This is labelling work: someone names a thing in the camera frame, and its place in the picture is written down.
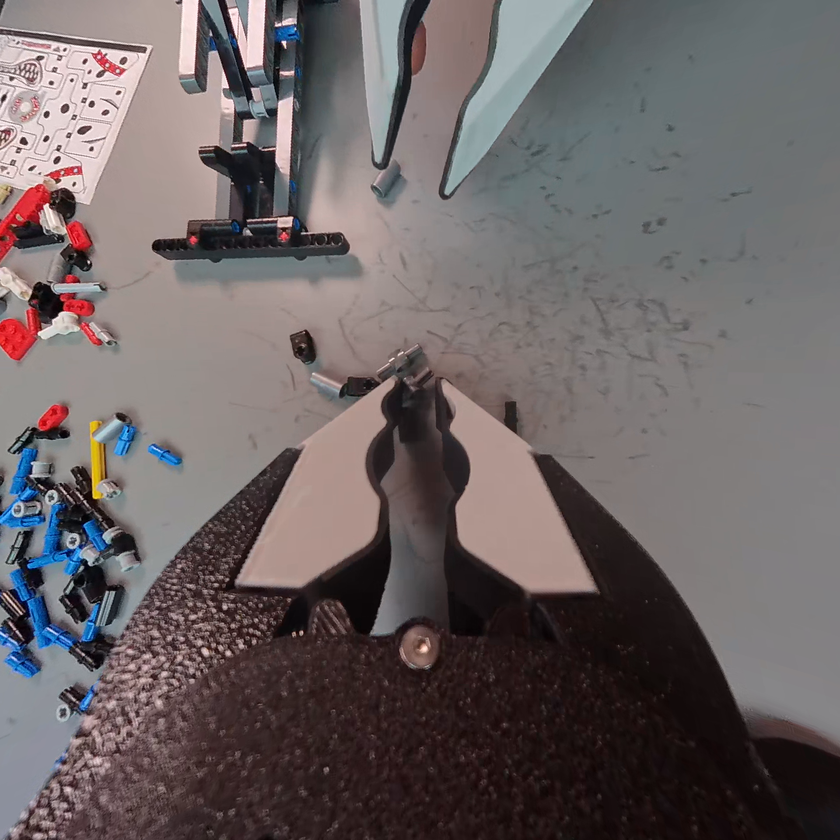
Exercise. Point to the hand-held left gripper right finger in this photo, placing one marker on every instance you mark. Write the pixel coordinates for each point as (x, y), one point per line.
(518, 525)

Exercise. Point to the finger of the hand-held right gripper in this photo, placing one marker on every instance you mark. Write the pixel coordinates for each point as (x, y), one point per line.
(518, 65)
(384, 65)

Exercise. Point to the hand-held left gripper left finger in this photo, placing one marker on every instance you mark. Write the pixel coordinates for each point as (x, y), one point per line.
(308, 525)

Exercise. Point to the dark grey axle connector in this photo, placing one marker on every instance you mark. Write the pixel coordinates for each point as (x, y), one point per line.
(420, 377)
(397, 361)

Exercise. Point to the grey black toy chassis model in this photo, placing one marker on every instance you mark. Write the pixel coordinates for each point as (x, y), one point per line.
(315, 244)

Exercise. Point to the pile of blue black pins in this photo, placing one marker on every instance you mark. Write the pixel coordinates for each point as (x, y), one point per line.
(98, 463)

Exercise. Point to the white sticker sheet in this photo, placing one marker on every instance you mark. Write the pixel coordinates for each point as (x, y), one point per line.
(131, 79)

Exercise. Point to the pile of red white pieces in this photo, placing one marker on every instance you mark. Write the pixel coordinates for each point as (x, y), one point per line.
(13, 338)

